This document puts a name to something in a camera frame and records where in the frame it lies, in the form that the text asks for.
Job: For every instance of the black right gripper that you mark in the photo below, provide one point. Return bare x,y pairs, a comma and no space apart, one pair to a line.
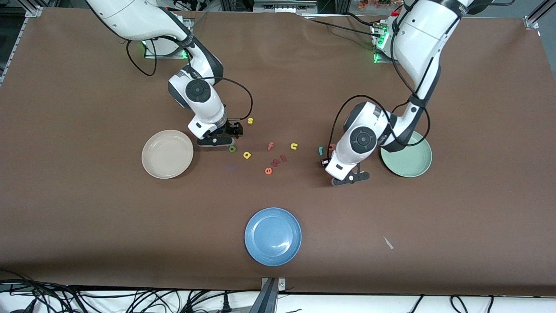
230,129

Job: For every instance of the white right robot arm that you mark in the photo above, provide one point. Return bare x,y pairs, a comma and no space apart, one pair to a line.
130,17

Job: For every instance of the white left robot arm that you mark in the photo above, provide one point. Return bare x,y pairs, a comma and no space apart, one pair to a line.
417,39

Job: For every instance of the beige brown plate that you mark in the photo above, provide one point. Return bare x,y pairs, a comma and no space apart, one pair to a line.
167,154

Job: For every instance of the green plate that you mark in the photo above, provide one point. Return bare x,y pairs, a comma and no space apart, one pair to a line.
408,163

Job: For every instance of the blue plate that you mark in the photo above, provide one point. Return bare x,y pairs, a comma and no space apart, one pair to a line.
273,236

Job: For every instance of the white paper scrap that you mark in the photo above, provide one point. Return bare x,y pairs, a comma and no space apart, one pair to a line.
388,242

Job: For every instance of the black equipment box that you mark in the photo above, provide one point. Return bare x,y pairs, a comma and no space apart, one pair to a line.
284,6

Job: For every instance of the orange leafy decoration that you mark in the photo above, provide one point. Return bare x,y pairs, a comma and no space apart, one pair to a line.
369,4

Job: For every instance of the black power plug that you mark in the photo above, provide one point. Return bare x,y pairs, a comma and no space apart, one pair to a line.
226,305

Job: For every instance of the brown table cover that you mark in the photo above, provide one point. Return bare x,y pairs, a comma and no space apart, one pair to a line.
87,217

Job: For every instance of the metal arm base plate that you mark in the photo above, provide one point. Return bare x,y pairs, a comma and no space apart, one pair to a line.
377,59
152,55

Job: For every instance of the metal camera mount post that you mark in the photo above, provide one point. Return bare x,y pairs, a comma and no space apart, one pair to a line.
269,295

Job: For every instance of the aluminium frame profile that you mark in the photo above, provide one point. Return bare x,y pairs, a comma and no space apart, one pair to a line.
532,19
32,11

